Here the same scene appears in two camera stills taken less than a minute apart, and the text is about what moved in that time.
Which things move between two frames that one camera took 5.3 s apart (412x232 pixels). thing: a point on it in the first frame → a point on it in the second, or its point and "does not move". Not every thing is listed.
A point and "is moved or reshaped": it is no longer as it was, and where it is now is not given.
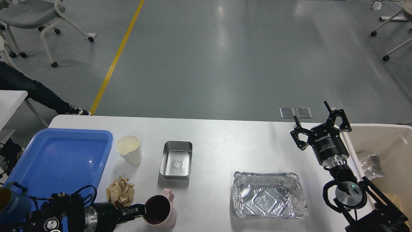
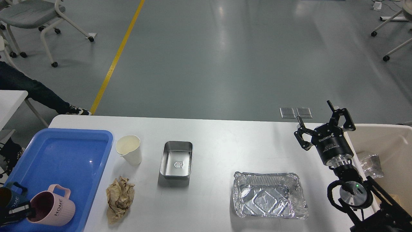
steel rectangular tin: x=176 y=160 does not move
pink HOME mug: x=160 y=213 is moved or reshaped
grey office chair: x=33 y=14 does not move
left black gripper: x=108 y=216 → x=23 y=212
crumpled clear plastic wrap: x=371 y=167 does not move
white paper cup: x=127 y=146 does not move
